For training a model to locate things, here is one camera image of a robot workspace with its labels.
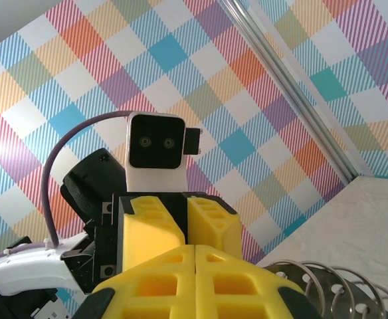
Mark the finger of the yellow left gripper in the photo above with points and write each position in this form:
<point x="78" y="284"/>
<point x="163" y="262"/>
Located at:
<point x="147" y="236"/>
<point x="220" y="232"/>

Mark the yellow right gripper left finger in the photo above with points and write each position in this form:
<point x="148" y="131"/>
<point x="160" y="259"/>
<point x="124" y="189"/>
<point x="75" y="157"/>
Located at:
<point x="180" y="276"/>

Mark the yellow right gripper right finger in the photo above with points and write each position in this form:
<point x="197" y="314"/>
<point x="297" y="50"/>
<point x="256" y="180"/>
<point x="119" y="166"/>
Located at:
<point x="207" y="276"/>

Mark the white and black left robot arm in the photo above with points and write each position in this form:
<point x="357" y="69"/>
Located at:
<point x="24" y="272"/>

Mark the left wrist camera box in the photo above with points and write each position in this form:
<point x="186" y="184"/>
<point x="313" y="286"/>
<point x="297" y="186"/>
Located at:
<point x="154" y="146"/>

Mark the aluminium corner post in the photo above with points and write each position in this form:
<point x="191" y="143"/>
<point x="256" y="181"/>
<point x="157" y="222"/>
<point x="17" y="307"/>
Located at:
<point x="280" y="63"/>

